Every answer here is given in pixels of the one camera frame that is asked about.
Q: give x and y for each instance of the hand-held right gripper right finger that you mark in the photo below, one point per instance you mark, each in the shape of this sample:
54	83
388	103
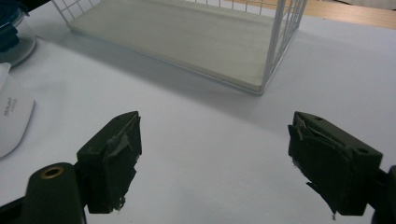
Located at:
330	168

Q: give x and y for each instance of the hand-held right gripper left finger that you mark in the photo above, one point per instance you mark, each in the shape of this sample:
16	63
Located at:
120	161

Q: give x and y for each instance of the white square plastic container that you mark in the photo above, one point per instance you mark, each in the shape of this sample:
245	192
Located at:
12	115

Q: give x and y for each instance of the round glass container blue lid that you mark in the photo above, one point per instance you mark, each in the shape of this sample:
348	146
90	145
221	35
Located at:
14	40

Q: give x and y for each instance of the wooden table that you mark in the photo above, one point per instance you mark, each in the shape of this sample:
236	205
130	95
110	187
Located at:
358	15

